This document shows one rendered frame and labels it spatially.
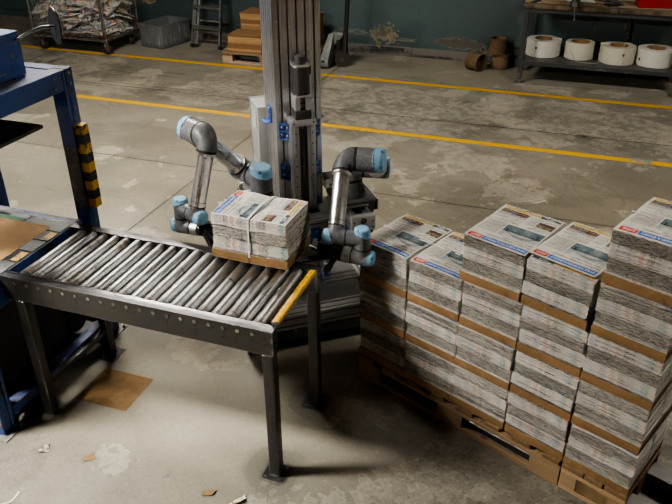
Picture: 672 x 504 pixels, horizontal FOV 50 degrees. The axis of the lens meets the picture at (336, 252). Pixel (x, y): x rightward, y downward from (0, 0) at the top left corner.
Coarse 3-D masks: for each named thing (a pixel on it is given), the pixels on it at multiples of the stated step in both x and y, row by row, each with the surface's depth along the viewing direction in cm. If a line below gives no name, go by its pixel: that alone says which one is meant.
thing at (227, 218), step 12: (240, 192) 346; (252, 192) 346; (228, 204) 333; (240, 204) 333; (252, 204) 335; (216, 216) 325; (228, 216) 323; (240, 216) 322; (216, 228) 328; (228, 228) 326; (240, 228) 323; (216, 240) 331; (228, 240) 329; (240, 240) 327; (240, 252) 329
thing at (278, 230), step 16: (272, 208) 331; (288, 208) 330; (304, 208) 335; (256, 224) 319; (272, 224) 316; (288, 224) 318; (304, 224) 336; (256, 240) 323; (272, 240) 320; (288, 240) 319; (304, 240) 338; (272, 256) 324; (288, 256) 322
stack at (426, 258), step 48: (384, 240) 345; (432, 240) 344; (432, 288) 327; (480, 288) 308; (384, 336) 362; (432, 336) 338; (480, 336) 317; (528, 336) 299; (576, 336) 284; (384, 384) 376; (432, 384) 351; (480, 384) 328; (528, 384) 309; (576, 384) 292; (528, 432) 319
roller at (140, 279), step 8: (168, 248) 345; (176, 248) 346; (160, 256) 338; (168, 256) 340; (152, 264) 332; (160, 264) 334; (144, 272) 325; (152, 272) 329; (136, 280) 320; (144, 280) 323; (128, 288) 314; (136, 288) 318
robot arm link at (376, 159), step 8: (360, 152) 337; (368, 152) 337; (376, 152) 336; (384, 152) 339; (360, 160) 336; (368, 160) 336; (376, 160) 336; (384, 160) 340; (360, 168) 339; (368, 168) 338; (376, 168) 337; (384, 168) 342; (368, 176) 382; (376, 176) 376; (384, 176) 380
